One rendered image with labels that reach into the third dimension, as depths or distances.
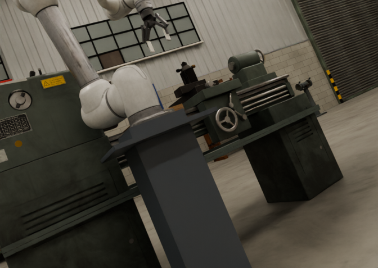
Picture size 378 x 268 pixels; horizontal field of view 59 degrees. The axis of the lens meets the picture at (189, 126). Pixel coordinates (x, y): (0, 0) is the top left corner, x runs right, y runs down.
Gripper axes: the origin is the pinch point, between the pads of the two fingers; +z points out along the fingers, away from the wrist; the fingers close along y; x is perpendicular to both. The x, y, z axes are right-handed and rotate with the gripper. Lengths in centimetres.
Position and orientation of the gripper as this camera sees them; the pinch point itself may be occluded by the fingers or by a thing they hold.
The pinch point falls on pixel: (160, 44)
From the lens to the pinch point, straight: 191.4
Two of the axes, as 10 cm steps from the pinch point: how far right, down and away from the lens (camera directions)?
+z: 3.9, 9.2, -0.6
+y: 7.2, -3.5, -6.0
